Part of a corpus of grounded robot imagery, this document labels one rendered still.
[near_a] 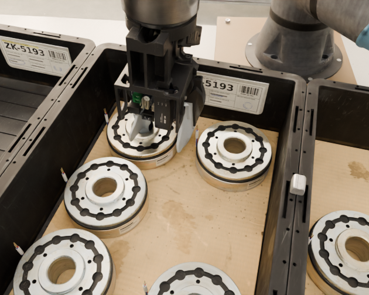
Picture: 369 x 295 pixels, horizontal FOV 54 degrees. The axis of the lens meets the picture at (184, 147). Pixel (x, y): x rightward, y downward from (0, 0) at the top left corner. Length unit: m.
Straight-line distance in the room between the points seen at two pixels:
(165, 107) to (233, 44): 0.43
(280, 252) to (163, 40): 0.22
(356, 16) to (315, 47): 0.15
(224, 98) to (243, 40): 0.29
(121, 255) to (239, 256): 0.14
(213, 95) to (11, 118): 0.32
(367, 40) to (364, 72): 0.38
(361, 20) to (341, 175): 0.21
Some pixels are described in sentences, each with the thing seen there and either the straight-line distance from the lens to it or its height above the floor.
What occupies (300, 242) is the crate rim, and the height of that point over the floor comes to 0.93.
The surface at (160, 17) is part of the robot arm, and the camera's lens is 0.34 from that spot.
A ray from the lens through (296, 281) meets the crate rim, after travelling 0.34.
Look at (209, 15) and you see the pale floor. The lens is 2.45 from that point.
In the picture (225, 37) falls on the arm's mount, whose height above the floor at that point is 0.79.
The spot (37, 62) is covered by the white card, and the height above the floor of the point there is 0.88.
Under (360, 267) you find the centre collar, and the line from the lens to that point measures 0.44.
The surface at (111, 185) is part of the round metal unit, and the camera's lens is 0.48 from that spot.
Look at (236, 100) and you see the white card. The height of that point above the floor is 0.88.
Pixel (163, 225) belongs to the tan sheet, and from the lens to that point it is 0.46.
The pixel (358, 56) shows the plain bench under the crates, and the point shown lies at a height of 0.70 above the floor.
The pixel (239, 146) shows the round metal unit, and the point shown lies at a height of 0.85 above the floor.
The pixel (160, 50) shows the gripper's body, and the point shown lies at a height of 1.04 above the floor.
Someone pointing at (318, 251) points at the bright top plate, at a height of 0.86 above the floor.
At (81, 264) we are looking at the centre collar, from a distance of 0.42.
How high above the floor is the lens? 1.24
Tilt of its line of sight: 51 degrees down
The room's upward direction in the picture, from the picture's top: straight up
